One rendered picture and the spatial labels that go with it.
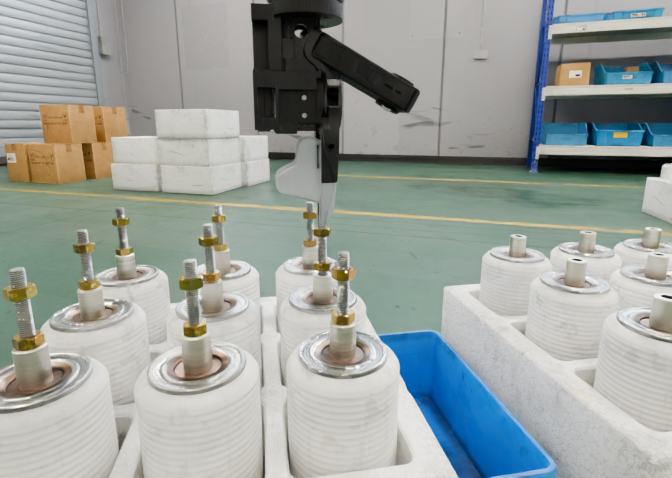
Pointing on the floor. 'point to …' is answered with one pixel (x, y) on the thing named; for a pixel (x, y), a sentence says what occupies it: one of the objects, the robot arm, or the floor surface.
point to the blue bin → (465, 411)
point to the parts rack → (590, 31)
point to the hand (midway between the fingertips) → (328, 213)
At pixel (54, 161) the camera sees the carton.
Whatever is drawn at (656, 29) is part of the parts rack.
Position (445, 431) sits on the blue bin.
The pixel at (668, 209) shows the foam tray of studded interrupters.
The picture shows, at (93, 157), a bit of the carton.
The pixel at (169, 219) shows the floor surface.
